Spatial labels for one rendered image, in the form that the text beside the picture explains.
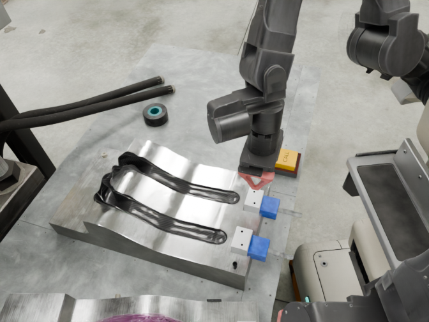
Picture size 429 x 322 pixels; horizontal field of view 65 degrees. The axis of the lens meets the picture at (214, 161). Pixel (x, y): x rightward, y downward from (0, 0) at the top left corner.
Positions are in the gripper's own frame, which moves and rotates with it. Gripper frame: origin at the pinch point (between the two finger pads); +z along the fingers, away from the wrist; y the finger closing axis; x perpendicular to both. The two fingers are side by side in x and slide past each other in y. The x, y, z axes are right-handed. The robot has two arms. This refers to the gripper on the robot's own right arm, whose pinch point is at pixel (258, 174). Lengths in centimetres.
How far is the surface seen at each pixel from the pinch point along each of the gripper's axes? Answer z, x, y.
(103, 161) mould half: 15.5, -44.5, -4.4
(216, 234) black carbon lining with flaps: 12.9, -6.8, 9.6
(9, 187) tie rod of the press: 23, -71, 7
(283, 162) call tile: 17.1, 3.8, -19.1
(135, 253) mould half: 19.1, -25.0, 16.9
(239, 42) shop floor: 99, -56, -208
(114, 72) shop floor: 100, -141, -145
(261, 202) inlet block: 10.0, 1.3, 0.1
